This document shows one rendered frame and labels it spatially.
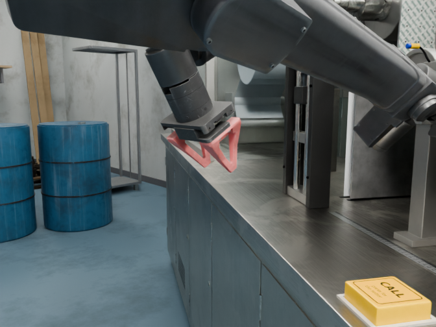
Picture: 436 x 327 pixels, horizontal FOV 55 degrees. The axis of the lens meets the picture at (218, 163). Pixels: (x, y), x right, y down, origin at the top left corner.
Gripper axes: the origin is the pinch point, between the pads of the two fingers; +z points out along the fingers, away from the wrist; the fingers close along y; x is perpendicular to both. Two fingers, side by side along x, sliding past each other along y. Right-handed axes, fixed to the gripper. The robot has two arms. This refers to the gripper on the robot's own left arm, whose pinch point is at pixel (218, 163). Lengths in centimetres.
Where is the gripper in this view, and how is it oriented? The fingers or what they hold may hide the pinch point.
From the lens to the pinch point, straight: 64.7
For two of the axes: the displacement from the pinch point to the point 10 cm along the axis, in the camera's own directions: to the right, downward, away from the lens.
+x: -6.5, 5.8, -4.9
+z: 3.7, 8.0, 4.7
